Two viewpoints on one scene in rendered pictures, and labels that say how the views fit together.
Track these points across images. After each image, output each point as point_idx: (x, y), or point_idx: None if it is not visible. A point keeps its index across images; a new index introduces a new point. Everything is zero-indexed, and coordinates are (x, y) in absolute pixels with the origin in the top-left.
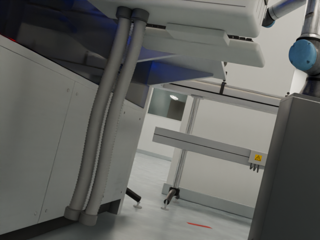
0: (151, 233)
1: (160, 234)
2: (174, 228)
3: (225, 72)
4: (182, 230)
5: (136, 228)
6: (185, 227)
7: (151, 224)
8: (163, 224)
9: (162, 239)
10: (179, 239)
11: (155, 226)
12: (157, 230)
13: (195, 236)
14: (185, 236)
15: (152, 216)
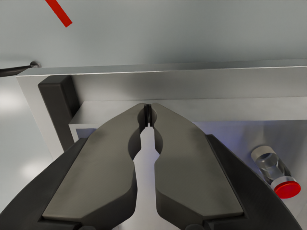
0: (176, 43)
1: (169, 35)
2: (124, 30)
3: (176, 68)
4: (121, 21)
5: (172, 59)
6: (97, 22)
7: (139, 54)
8: (122, 45)
9: (185, 28)
10: (164, 14)
11: (143, 48)
12: (157, 42)
13: (127, 1)
14: (145, 11)
15: (100, 64)
